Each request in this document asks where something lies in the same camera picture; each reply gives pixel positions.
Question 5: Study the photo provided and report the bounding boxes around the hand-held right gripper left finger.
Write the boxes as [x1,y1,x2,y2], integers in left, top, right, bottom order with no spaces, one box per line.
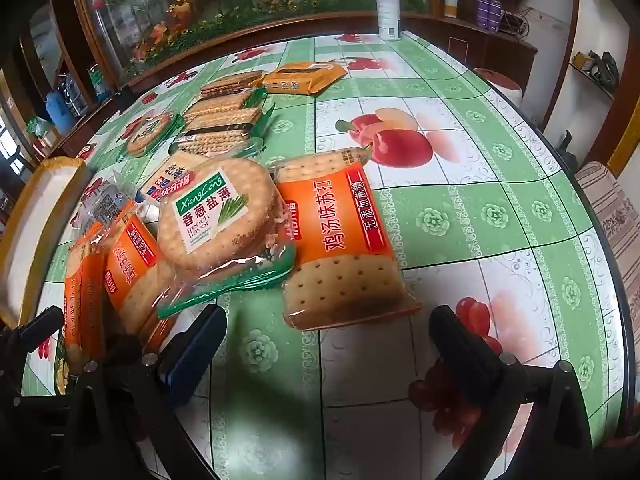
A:
[65,304,228,480]

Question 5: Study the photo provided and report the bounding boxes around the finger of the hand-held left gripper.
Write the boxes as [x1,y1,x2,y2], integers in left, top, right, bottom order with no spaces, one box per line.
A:
[20,305,66,356]

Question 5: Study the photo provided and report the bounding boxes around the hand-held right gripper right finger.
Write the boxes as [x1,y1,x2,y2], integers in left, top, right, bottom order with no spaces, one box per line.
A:
[429,305,598,480]

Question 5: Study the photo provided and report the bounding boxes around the orange square cracker packet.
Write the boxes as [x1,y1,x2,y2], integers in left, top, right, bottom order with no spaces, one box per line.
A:
[103,215,176,343]
[274,147,423,332]
[64,230,108,376]

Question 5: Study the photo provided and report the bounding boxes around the yellow tray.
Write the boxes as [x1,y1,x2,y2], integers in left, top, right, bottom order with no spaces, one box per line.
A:
[0,156,93,328]

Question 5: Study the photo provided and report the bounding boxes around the round cracker packet green label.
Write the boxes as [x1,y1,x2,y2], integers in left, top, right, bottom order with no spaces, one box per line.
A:
[125,112,183,158]
[156,157,297,318]

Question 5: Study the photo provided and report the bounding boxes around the clear packet blue label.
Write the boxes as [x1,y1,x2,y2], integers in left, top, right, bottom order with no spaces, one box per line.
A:
[75,177,136,231]

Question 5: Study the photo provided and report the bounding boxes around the rectangular cracker packet green edge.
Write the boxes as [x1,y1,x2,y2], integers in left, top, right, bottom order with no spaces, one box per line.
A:
[185,91,271,121]
[182,107,277,137]
[170,129,266,159]

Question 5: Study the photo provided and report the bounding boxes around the square cracker packet yellow label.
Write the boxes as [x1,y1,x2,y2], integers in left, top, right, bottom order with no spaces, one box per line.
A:
[200,76,267,101]

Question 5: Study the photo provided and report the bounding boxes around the green fruit-print tablecloth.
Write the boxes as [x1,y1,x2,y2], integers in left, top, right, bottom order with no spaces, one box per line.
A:
[20,30,626,480]

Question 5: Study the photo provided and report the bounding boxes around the striped chair cushion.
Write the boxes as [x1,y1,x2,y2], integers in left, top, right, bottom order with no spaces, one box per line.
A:
[575,161,640,311]

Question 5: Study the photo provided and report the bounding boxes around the blue thermos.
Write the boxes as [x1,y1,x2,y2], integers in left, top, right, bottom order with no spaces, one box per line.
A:
[45,91,76,131]

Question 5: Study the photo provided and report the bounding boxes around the bottle with green label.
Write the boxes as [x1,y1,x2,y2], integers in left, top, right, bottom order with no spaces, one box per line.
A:
[89,62,109,102]

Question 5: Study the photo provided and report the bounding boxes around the white stool red top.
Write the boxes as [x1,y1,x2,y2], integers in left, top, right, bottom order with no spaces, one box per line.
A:
[474,67,523,107]

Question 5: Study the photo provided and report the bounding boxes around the white spray bottle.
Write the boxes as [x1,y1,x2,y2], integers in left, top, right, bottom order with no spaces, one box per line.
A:
[376,0,402,42]

